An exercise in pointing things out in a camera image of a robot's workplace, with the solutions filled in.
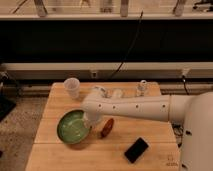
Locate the small white packet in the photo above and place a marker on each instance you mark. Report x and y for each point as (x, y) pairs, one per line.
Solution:
(117, 93)

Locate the clear glass jar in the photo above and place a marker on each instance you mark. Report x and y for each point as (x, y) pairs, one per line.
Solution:
(142, 88)

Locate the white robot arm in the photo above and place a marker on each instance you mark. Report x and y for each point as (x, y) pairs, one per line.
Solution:
(194, 112)

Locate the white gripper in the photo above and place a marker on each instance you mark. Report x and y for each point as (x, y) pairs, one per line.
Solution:
(90, 119)

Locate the white wall outlet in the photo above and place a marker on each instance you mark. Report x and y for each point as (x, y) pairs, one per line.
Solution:
(94, 74)

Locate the brown oblong sweet potato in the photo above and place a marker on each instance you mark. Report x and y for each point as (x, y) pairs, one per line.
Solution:
(107, 128)

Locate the black smartphone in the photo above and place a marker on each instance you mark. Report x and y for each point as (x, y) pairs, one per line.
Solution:
(136, 150)

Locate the green ceramic bowl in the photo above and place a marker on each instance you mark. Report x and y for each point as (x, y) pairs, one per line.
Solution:
(71, 128)

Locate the translucent plastic cup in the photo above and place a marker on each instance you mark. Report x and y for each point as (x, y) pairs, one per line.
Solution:
(72, 86)

